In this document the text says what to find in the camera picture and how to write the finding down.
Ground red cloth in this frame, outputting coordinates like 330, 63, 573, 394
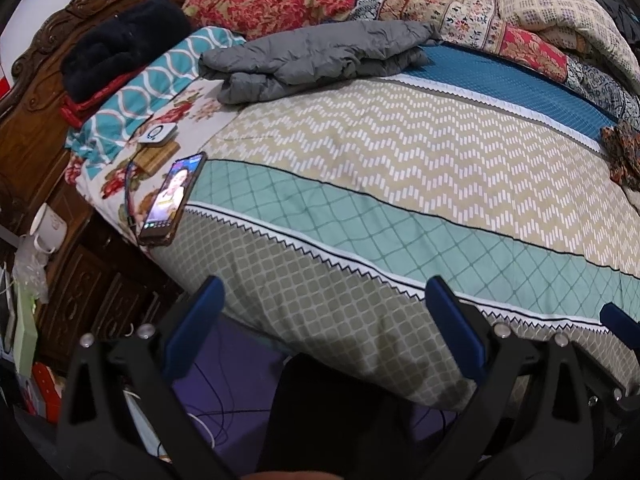
60, 72, 137, 129

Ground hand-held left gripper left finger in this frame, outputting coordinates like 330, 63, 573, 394
55, 275, 226, 480

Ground cream dash print blanket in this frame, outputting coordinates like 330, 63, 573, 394
495, 0, 640, 77

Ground dark floral cloth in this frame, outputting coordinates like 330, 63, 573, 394
600, 121, 640, 186

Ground small white square device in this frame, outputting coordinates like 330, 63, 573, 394
137, 122, 178, 147

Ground carved wooden nightstand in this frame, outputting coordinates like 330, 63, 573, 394
0, 175, 187, 376

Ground zigzag patterned bed cover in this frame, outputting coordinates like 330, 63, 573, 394
150, 42, 640, 411

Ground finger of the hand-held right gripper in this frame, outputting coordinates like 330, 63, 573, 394
582, 302, 640, 411

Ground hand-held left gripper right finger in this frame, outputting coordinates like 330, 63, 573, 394
425, 275, 608, 480

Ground small bamboo box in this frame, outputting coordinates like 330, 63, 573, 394
131, 140, 182, 174

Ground black cable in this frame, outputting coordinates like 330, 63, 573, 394
187, 355, 281, 423

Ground light green box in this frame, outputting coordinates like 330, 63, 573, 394
12, 280, 39, 376

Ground white cable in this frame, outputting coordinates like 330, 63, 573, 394
125, 390, 217, 449

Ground white mug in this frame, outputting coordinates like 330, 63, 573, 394
29, 203, 69, 254

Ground carved wooden headboard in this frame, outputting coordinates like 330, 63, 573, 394
0, 0, 242, 211

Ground person's dark trouser legs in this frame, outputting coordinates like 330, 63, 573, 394
259, 352, 417, 480

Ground white rose print pillow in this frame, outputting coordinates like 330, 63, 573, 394
65, 80, 242, 241

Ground red and blue cable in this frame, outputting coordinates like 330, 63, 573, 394
122, 160, 139, 241

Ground navy fluffy garment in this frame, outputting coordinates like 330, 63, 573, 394
61, 0, 193, 102

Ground clear plastic bag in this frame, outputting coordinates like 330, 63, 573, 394
12, 237, 50, 304

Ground red box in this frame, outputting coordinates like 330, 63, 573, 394
30, 362, 64, 421

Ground smartphone with lit screen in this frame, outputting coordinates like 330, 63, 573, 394
137, 151, 208, 247

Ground teal wave print pillow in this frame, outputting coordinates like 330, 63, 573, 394
65, 26, 248, 167

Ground dark hanging clothes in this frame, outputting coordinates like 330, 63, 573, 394
575, 0, 640, 47

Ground grey puffer jacket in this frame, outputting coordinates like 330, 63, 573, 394
199, 20, 442, 106

